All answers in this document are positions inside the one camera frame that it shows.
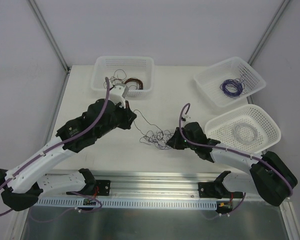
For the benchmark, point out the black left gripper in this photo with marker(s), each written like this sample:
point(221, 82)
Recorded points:
point(126, 118)

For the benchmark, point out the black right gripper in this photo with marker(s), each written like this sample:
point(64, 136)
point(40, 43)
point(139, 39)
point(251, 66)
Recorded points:
point(178, 139)

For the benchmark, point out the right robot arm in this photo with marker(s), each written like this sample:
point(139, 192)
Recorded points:
point(265, 175)

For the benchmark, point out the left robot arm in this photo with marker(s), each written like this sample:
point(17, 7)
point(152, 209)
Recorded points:
point(23, 186)

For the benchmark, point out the white rectangular basket left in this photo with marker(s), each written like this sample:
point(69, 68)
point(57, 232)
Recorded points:
point(136, 72)

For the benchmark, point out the white rectangular basket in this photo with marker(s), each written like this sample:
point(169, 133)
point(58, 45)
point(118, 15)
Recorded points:
point(136, 72)
point(228, 81)

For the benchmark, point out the white rectangular basket right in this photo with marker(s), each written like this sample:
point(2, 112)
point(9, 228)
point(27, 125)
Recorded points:
point(228, 81)

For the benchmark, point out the white round-hole basket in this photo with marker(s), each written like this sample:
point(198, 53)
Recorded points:
point(247, 128)

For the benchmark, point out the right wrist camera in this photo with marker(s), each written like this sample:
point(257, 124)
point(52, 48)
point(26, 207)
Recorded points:
point(185, 118)

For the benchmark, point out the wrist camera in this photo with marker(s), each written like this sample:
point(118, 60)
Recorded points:
point(185, 118)
point(118, 94)

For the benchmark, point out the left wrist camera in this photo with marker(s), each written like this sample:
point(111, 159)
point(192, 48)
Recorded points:
point(118, 94)

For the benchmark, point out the aluminium mounting rail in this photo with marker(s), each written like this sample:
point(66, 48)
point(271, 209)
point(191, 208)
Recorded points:
point(130, 185)

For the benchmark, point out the white slotted cable duct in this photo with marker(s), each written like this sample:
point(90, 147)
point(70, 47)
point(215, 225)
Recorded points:
point(124, 203)

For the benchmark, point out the left aluminium frame post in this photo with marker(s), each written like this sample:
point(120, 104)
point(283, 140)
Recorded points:
point(48, 34)

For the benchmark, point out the aluminium frame post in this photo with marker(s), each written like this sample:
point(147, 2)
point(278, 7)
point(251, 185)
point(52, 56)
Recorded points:
point(282, 8)
point(48, 34)

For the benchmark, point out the right aluminium frame post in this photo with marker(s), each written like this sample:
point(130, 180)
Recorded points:
point(282, 8)

